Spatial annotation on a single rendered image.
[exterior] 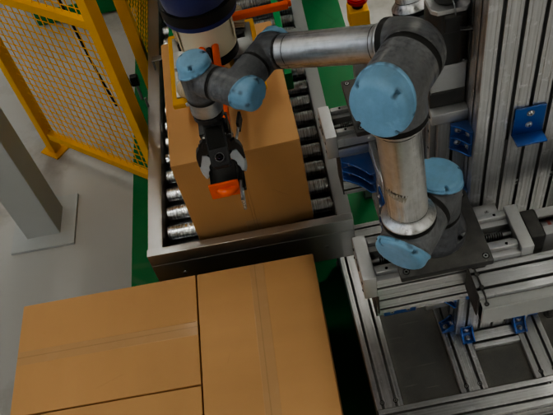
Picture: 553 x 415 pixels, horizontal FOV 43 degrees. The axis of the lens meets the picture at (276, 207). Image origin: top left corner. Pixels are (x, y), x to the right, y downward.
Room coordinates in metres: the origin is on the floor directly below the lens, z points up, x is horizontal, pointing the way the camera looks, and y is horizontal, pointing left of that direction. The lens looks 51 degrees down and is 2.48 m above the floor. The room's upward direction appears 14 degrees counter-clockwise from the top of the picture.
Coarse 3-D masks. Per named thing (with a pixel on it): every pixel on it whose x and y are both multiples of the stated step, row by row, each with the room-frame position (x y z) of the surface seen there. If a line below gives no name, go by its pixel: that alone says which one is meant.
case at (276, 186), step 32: (256, 32) 2.03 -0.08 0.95; (288, 96) 1.68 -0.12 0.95; (192, 128) 1.64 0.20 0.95; (256, 128) 1.57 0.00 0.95; (288, 128) 1.54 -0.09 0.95; (192, 160) 1.50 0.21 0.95; (256, 160) 1.49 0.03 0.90; (288, 160) 1.48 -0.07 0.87; (192, 192) 1.49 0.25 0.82; (256, 192) 1.49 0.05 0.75; (288, 192) 1.49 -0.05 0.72; (224, 224) 1.49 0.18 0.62; (256, 224) 1.49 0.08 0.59
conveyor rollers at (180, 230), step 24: (240, 0) 2.83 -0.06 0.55; (264, 0) 2.80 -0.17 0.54; (288, 24) 2.61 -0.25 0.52; (312, 120) 1.98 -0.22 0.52; (168, 144) 2.02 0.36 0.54; (312, 144) 1.83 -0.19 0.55; (312, 168) 1.72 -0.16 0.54; (168, 192) 1.76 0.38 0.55; (312, 192) 1.62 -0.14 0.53; (168, 216) 1.66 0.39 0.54
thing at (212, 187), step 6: (234, 162) 1.21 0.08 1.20; (210, 168) 1.21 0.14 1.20; (222, 168) 1.20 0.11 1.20; (228, 168) 1.20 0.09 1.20; (234, 168) 1.19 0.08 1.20; (210, 174) 1.19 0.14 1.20; (216, 174) 1.19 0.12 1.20; (222, 174) 1.18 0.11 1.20; (228, 174) 1.18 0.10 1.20; (234, 174) 1.17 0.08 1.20; (210, 180) 1.17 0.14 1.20; (216, 180) 1.17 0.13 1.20; (222, 180) 1.16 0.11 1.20; (228, 180) 1.16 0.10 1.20; (234, 180) 1.15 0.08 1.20; (210, 186) 1.15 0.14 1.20; (216, 186) 1.15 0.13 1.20; (222, 186) 1.15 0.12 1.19; (228, 186) 1.15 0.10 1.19; (210, 192) 1.15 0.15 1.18
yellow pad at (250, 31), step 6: (252, 18) 1.95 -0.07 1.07; (246, 24) 1.92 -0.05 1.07; (252, 24) 1.92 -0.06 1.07; (240, 30) 1.86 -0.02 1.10; (246, 30) 1.89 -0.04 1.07; (252, 30) 1.89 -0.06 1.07; (240, 36) 1.85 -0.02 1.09; (252, 36) 1.86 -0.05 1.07; (252, 42) 1.82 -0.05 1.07; (234, 60) 1.76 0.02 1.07
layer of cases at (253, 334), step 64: (64, 320) 1.32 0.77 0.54; (128, 320) 1.26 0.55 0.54; (192, 320) 1.20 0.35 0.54; (256, 320) 1.15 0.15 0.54; (320, 320) 1.09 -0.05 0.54; (64, 384) 1.09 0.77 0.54; (128, 384) 1.04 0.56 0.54; (192, 384) 0.99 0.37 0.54; (256, 384) 0.94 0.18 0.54; (320, 384) 0.89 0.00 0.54
